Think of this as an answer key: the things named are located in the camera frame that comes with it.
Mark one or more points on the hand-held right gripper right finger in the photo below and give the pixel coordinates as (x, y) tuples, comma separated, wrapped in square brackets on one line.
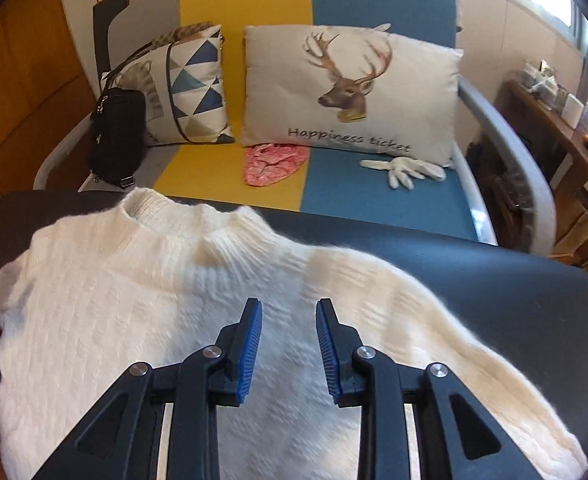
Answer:
[(331, 355)]

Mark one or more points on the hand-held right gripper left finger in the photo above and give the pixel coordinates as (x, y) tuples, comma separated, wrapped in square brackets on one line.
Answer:
[(246, 355)]

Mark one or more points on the white knit sweater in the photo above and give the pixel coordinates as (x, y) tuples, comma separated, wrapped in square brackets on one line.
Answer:
[(123, 310)]

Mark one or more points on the black shoulder bag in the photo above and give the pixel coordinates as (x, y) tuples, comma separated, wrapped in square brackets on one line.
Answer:
[(116, 140)]

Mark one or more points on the pink patterned cloth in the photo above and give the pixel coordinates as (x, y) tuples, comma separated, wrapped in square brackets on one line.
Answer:
[(274, 162)]

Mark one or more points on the white glove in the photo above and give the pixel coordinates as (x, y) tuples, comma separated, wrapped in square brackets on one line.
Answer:
[(409, 170)]

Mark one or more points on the dark patterned bag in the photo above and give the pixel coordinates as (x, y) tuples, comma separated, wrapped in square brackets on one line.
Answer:
[(494, 185)]

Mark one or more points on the deer print cushion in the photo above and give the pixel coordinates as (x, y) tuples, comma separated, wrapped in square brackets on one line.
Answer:
[(284, 85)]

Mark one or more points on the triangle pattern cushion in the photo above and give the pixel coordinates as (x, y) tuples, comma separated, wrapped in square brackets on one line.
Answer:
[(198, 85)]

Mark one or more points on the wooden side desk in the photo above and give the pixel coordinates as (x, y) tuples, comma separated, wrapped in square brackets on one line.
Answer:
[(569, 150)]

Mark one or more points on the white box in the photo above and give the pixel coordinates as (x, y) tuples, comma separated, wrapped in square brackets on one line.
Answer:
[(572, 112)]

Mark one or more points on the cluster of small jars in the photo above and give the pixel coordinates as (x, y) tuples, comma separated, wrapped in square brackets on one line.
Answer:
[(544, 85)]

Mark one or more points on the blue yellow grey sofa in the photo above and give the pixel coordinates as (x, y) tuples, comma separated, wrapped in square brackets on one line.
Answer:
[(374, 5)]

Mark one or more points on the black upright post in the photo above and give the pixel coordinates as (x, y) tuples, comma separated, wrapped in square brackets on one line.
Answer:
[(102, 35)]

